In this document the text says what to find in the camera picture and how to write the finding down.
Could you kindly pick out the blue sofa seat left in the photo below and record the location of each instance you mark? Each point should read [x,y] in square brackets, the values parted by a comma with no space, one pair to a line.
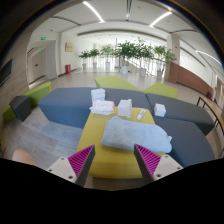
[71,106]

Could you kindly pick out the potted plant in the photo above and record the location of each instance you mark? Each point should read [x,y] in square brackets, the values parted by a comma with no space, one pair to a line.
[162,56]
[125,51]
[143,52]
[84,55]

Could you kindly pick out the crumpled white towel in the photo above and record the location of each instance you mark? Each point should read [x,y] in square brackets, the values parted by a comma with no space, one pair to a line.
[102,107]

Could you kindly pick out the light blue towel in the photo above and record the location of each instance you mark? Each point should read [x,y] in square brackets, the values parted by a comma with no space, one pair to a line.
[124,134]

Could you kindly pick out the black wall screen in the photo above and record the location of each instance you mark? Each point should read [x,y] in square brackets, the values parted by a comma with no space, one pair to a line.
[5,72]

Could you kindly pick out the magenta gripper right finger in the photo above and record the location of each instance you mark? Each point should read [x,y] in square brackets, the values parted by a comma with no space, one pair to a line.
[154,166]

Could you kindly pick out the yellow wall poster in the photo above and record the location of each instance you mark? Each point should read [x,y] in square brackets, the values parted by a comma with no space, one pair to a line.
[68,47]

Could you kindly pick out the small white box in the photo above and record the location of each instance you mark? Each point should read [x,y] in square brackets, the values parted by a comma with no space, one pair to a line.
[159,110]

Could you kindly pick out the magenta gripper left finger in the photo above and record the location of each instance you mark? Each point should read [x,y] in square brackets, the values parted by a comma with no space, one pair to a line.
[75,168]

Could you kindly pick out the yellow ottoman seat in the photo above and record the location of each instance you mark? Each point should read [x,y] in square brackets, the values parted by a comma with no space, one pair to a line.
[108,162]

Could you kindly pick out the grey sofa seat far right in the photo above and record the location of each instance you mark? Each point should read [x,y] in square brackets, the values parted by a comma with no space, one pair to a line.
[180,110]

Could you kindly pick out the white remote control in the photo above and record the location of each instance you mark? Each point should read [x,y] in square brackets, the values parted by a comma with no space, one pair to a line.
[141,113]

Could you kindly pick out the potted plant far right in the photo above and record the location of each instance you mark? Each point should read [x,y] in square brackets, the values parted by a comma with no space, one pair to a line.
[162,56]

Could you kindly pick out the white tissue box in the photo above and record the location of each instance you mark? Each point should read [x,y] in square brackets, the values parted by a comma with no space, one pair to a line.
[125,108]

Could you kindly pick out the black metal frame table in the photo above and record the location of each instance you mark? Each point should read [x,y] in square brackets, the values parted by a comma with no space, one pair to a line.
[219,122]

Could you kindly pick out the grey sofa seat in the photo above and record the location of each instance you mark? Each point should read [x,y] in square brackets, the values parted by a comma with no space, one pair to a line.
[180,110]
[189,144]

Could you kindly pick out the dark grey cube stool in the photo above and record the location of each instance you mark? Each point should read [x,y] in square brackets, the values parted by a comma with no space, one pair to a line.
[21,107]

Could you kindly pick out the red fire extinguisher box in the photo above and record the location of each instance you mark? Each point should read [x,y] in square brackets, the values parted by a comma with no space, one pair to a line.
[68,69]

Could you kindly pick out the potted plant far left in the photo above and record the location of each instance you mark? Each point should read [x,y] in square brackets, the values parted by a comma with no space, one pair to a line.
[84,55]

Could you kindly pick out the green ottoman far right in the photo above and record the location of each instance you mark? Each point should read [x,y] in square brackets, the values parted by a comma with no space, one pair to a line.
[162,89]

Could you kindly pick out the green bench left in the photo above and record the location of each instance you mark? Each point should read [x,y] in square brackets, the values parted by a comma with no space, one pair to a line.
[35,95]

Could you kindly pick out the stack of white folded towels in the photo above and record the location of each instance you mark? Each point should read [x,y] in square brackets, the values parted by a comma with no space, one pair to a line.
[98,94]

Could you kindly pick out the potted plant right centre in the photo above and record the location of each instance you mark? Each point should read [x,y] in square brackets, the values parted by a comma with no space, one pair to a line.
[143,52]

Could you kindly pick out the green ottoman far middle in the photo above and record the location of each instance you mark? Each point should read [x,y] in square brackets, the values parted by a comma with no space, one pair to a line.
[114,82]

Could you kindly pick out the green ottoman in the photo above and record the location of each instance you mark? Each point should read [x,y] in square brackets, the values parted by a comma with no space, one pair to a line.
[162,89]
[114,82]

